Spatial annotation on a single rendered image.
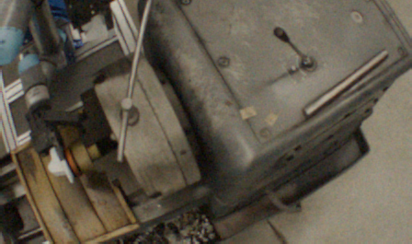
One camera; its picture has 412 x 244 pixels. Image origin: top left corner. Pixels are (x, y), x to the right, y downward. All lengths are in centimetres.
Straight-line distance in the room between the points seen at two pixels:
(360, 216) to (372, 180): 21
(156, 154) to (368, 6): 60
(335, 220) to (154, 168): 140
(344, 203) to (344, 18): 134
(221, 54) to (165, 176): 26
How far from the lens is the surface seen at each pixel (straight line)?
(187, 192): 128
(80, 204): 129
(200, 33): 99
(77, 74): 216
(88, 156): 106
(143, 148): 95
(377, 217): 234
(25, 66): 120
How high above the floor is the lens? 213
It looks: 71 degrees down
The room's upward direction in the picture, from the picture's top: 4 degrees clockwise
